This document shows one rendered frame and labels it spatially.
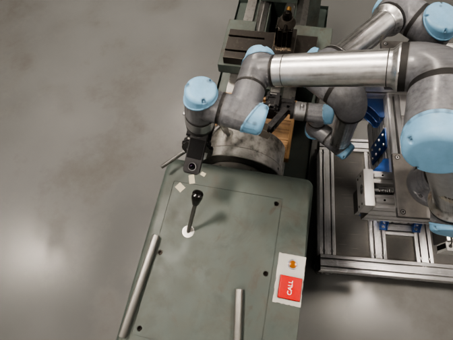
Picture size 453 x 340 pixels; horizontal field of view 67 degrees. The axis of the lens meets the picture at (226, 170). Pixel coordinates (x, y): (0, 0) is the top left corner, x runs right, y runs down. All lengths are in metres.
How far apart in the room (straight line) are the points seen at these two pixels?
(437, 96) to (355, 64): 0.18
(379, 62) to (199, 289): 0.72
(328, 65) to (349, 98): 0.31
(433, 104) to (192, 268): 0.72
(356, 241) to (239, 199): 1.23
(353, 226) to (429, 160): 1.51
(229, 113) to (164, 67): 2.30
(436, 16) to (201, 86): 0.86
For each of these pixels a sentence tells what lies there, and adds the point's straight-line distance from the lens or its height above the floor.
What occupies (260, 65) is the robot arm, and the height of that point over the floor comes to 1.62.
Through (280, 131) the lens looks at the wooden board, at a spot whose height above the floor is 0.88.
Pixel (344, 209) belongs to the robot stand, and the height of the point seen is 0.21.
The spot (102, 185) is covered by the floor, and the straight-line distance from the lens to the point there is 2.65.
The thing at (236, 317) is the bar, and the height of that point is 1.28.
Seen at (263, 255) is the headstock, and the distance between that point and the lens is 1.01.
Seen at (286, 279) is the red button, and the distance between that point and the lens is 0.99.
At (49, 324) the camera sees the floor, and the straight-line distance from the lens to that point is 2.60.
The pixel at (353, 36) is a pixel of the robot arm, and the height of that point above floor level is 1.39.
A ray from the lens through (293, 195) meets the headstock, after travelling 1.05.
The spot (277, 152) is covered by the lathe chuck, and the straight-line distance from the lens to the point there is 1.20.
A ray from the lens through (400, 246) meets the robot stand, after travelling 2.23.
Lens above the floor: 2.25
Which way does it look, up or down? 67 degrees down
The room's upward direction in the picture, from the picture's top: 12 degrees counter-clockwise
